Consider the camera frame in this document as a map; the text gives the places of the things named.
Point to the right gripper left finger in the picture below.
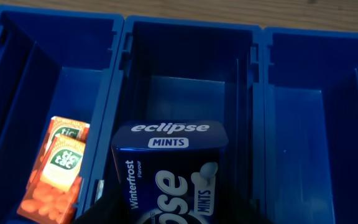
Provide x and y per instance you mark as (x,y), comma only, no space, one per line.
(104,208)

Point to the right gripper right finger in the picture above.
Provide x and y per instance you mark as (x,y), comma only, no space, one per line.
(238,205)

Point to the blue candy pack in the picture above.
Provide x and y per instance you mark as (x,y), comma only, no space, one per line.
(172,168)

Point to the orange candy box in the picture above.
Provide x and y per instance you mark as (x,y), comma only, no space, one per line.
(54,186)
(68,126)

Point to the blue tray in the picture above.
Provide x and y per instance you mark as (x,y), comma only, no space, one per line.
(185,62)

